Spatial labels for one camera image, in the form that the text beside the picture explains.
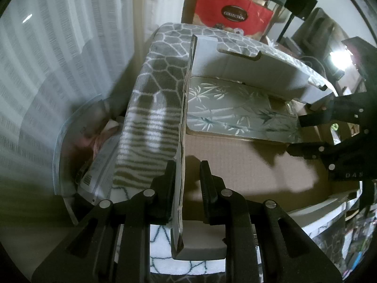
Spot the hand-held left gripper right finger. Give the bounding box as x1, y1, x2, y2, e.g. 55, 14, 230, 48
200, 160, 344, 283

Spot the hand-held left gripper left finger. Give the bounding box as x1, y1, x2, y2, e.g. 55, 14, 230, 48
32, 160, 177, 283

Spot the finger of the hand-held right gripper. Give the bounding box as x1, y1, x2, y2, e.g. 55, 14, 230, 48
287, 133, 366, 168
299, 93, 369, 128

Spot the white cardboard box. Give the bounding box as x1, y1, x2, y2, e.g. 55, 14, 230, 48
171, 34, 361, 261

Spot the bamboo print packet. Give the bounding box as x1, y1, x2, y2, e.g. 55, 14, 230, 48
188, 76, 304, 143

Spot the white barcode packet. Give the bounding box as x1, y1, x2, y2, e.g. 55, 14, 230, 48
77, 134, 122, 204

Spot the pink cloth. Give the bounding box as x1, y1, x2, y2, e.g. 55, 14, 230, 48
84, 121, 120, 158

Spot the black speaker stand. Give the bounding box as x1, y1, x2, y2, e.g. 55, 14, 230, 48
277, 14, 295, 45

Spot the clear plastic bin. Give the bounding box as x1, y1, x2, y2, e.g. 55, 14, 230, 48
53, 94, 130, 223

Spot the grey patterned blanket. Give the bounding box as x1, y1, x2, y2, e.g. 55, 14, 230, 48
112, 22, 354, 283

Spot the white sheer curtain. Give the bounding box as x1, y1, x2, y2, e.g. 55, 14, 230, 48
0, 0, 189, 221

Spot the white cable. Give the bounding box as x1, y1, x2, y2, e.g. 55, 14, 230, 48
303, 54, 329, 79

